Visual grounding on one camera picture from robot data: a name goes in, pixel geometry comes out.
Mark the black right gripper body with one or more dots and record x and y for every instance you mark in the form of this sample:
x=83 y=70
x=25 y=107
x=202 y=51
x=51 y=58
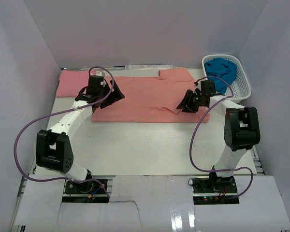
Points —
x=191 y=101

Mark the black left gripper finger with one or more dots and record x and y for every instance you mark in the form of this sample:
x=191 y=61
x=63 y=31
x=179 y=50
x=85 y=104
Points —
x=116 y=94
x=108 y=101

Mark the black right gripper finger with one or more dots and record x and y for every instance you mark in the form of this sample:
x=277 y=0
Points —
x=185 y=103
x=192 y=110

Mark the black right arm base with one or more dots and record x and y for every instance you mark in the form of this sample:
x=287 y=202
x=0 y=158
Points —
x=205 y=193

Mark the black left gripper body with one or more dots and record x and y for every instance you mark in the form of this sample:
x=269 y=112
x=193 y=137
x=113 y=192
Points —
x=108 y=94

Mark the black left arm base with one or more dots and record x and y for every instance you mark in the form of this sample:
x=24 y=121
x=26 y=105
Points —
x=91 y=192

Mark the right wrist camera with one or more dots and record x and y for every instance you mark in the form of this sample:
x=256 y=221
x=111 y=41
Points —
x=197 y=91

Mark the salmon orange t shirt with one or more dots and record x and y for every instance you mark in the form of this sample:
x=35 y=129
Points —
x=152 y=99

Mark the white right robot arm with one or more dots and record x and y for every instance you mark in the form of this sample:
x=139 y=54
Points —
x=241 y=129

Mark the folded pink t shirt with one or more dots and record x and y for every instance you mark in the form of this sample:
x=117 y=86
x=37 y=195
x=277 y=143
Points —
x=71 y=82

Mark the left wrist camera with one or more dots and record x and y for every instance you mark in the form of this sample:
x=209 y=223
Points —
x=102 y=83

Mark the white plastic basket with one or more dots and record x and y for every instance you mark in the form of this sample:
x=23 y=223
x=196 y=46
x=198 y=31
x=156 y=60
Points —
x=240 y=86

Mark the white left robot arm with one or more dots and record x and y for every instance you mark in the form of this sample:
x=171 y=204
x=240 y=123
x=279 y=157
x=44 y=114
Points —
x=53 y=147

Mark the blue t shirt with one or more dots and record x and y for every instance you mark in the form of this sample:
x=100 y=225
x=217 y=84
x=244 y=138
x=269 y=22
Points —
x=223 y=69

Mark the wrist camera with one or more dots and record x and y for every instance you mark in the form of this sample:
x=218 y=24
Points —
x=197 y=91
x=102 y=83

